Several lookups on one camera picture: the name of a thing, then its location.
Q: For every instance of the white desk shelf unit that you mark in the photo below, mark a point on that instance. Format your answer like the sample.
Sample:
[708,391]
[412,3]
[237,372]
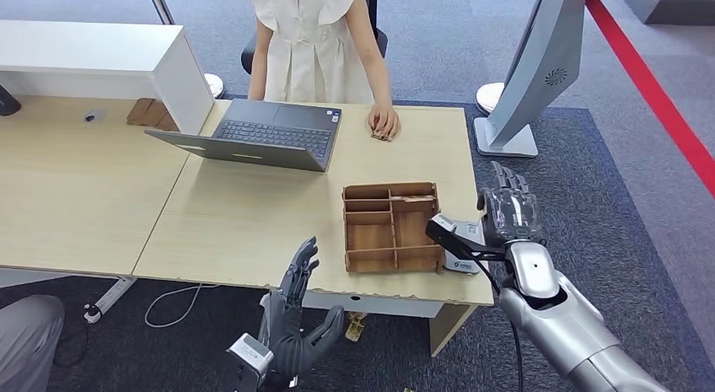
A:
[100,54]

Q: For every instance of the person's right forearm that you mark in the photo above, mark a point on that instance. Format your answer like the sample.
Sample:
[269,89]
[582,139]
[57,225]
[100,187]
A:
[258,65]

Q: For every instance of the light wood desk leg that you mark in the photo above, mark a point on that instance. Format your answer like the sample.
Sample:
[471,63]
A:
[447,328]

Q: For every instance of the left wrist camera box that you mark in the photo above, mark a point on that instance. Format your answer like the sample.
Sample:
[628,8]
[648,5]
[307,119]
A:
[248,353]

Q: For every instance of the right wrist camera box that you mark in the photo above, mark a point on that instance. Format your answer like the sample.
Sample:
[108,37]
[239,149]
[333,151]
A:
[444,224]

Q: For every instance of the black desk object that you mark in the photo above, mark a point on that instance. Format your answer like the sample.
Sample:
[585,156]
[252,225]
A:
[6,103]

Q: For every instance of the dark blue floor rug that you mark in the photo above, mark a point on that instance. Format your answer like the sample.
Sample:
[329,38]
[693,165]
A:
[558,222]

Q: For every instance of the grey open laptop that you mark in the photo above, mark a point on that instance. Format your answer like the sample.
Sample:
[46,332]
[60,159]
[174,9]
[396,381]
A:
[268,135]

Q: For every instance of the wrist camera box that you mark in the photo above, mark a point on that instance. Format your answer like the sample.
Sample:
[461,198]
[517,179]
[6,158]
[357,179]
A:
[444,224]
[248,353]

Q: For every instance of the bystander's leg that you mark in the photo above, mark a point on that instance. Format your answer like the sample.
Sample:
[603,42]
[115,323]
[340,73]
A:
[28,345]

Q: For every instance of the person's left hand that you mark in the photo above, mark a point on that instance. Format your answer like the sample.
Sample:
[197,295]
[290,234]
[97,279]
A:
[385,120]

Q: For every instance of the grey metal pole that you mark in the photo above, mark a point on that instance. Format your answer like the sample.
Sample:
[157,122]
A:
[161,7]

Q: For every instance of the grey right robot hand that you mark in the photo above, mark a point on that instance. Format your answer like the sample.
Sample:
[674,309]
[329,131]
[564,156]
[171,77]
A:
[511,216]

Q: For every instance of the white desk underframe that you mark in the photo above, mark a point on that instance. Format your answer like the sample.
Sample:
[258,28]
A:
[391,307]

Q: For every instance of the brown cardboard piece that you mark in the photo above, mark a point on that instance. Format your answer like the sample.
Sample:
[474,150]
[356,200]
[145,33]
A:
[146,113]

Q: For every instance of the white card reader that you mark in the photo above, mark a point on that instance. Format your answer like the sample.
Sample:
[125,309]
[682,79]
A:
[469,230]

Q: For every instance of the person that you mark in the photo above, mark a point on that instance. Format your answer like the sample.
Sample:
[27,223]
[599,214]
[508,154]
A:
[313,54]

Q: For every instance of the person's left forearm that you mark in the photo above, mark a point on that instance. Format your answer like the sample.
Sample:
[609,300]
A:
[377,71]

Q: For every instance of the brown wooden organizer tray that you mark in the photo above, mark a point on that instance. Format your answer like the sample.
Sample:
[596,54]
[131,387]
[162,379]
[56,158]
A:
[368,233]

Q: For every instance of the white power strip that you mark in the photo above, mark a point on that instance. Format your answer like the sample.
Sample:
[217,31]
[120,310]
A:
[111,297]

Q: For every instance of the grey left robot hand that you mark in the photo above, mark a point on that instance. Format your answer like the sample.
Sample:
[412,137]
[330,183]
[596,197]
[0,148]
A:
[290,339]

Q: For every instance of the white round stand base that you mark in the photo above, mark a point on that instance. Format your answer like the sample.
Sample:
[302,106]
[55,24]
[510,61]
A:
[215,85]
[490,96]

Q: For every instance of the display wall with lit strip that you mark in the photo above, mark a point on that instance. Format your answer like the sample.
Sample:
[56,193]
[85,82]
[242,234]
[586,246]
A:
[670,9]

